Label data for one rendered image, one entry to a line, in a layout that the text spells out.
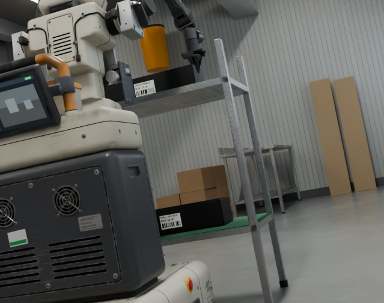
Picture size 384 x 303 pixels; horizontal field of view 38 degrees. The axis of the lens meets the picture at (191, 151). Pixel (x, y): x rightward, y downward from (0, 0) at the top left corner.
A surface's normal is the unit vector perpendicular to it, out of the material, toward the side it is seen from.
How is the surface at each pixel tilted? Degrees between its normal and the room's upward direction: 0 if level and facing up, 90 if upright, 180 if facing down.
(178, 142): 90
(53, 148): 90
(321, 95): 80
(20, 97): 115
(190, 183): 90
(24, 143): 90
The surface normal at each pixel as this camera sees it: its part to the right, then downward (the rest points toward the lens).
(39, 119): -0.18, 0.42
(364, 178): -0.32, -0.14
